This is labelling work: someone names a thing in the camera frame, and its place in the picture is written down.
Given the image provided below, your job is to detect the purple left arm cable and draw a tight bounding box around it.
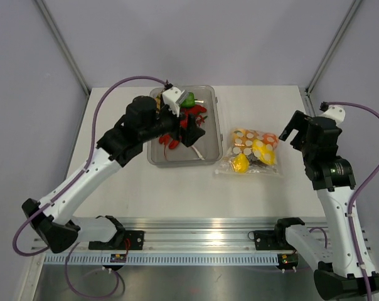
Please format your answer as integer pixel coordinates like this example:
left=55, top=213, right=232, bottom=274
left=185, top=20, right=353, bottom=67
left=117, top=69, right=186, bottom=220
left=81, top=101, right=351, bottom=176
left=13, top=75, right=174, bottom=297

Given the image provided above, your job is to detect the green scallion toy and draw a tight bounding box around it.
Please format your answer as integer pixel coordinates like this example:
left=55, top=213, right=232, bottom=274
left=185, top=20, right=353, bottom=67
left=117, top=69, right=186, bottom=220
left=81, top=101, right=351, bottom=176
left=191, top=145, right=205, bottom=161

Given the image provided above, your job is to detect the aluminium frame post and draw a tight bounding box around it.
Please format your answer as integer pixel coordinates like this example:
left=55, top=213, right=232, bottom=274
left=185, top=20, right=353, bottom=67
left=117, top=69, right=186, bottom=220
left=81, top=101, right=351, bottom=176
left=33, top=0, right=91, bottom=98
left=305, top=0, right=364, bottom=97

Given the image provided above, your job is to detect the white slotted cable duct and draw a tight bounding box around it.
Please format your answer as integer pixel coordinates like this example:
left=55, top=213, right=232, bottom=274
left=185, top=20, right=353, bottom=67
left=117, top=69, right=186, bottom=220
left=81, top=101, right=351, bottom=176
left=45, top=253, right=279, bottom=267

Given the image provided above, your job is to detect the green bell pepper toy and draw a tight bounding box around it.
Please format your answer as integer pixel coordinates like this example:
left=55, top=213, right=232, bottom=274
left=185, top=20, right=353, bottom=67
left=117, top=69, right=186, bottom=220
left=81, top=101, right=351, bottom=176
left=180, top=92, right=196, bottom=108

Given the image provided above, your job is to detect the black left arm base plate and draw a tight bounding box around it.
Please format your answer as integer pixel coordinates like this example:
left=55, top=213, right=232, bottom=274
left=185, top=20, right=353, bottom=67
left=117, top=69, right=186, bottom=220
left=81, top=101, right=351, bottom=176
left=88, top=230, right=145, bottom=251

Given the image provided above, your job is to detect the orange fruit toy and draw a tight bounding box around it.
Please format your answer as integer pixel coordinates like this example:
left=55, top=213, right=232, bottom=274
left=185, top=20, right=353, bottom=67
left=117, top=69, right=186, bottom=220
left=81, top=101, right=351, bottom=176
left=231, top=128, right=279, bottom=151

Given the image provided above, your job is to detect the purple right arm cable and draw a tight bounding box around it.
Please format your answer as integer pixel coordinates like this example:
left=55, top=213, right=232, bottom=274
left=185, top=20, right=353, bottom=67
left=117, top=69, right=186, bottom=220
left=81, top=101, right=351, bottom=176
left=319, top=100, right=379, bottom=301

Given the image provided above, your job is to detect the clear plastic food tray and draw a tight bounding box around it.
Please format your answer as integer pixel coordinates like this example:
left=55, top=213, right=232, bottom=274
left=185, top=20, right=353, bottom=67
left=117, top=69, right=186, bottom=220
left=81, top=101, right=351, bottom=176
left=147, top=85, right=223, bottom=167

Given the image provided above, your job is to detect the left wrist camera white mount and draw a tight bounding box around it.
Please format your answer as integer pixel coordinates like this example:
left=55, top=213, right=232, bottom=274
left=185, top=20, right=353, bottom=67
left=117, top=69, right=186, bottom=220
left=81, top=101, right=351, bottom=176
left=161, top=87, right=189, bottom=117

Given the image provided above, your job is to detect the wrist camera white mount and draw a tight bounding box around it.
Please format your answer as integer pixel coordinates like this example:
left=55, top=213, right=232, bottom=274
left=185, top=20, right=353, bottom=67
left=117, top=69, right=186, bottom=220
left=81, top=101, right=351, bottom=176
left=161, top=87, right=189, bottom=117
left=320, top=105, right=346, bottom=126

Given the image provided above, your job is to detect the red lobster toy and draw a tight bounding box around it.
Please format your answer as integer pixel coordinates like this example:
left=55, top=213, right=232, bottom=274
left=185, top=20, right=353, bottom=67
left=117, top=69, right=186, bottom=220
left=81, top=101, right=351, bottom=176
left=158, top=105, right=209, bottom=159

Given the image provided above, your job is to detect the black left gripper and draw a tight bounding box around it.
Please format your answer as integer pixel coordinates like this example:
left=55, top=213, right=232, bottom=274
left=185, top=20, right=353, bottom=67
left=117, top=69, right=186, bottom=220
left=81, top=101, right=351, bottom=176
left=140, top=100, right=205, bottom=147

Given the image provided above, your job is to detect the left aluminium frame post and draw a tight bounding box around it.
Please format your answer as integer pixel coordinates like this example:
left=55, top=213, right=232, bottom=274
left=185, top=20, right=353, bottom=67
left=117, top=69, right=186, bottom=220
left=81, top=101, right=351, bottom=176
left=33, top=0, right=91, bottom=98

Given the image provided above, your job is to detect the yellow lemon toy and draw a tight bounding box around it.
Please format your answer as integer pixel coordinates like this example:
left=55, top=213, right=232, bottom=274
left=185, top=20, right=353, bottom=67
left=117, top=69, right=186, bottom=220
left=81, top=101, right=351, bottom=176
left=252, top=139, right=277, bottom=166
left=230, top=153, right=250, bottom=174

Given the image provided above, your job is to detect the right aluminium frame post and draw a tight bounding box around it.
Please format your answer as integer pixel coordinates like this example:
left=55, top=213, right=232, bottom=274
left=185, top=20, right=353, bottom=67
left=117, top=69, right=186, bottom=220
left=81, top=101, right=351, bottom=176
left=305, top=0, right=364, bottom=97

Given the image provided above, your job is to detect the green grape bunch toy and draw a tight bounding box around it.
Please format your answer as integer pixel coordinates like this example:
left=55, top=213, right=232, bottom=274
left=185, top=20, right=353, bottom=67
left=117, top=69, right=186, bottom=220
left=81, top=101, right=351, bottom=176
left=154, top=92, right=164, bottom=112

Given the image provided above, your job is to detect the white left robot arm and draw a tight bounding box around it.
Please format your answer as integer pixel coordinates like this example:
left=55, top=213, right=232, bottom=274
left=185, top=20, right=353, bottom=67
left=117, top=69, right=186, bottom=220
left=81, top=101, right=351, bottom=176
left=22, top=96, right=205, bottom=253

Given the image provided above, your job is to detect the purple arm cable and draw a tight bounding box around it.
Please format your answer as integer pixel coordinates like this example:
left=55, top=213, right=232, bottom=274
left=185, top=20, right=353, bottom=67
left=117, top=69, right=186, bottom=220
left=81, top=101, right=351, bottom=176
left=13, top=75, right=174, bottom=297
left=319, top=100, right=379, bottom=301

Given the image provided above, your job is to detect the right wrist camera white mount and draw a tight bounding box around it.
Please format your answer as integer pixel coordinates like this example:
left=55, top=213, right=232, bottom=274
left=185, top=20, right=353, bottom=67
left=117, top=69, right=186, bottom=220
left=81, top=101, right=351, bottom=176
left=320, top=105, right=346, bottom=126

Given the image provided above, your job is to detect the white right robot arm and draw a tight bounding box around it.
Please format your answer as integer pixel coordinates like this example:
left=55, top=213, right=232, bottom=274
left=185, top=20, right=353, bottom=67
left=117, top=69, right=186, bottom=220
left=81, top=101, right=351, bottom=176
left=273, top=106, right=379, bottom=300

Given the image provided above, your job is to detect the clear dotted zip top bag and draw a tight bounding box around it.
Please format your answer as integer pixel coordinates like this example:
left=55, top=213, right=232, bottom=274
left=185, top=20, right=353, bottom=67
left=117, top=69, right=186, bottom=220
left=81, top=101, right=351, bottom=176
left=215, top=127, right=282, bottom=176

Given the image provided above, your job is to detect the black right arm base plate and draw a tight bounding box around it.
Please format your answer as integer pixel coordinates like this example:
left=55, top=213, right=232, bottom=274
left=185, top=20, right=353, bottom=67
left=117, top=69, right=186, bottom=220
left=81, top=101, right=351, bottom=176
left=248, top=230, right=295, bottom=251

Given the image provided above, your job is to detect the aluminium mounting rail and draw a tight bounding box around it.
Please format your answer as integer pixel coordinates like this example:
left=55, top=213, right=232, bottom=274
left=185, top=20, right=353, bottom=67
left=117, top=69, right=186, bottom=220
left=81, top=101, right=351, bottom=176
left=31, top=218, right=372, bottom=254

